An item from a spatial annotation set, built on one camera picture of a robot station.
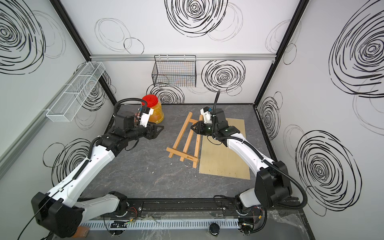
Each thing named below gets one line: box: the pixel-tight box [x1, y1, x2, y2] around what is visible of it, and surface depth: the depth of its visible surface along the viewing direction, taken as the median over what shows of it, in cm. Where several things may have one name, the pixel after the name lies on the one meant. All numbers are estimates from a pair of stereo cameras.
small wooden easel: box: [166, 112, 203, 169], surface depth 79 cm
